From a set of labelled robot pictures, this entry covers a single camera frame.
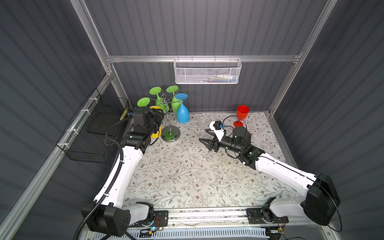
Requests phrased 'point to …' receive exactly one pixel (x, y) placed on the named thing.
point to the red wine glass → (242, 112)
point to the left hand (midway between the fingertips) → (161, 111)
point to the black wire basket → (85, 140)
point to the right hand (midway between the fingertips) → (204, 135)
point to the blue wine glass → (182, 114)
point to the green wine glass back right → (173, 89)
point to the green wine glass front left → (143, 102)
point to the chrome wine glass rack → (169, 133)
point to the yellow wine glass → (158, 134)
